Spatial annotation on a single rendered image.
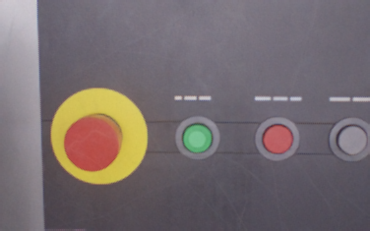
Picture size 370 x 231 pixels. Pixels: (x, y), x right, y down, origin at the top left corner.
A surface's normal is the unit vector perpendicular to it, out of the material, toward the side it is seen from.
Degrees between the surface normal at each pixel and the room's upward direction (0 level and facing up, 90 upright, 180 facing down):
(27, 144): 87
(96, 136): 90
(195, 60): 90
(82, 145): 90
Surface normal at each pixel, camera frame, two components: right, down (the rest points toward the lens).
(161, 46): -0.06, 0.15
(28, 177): 0.97, 0.01
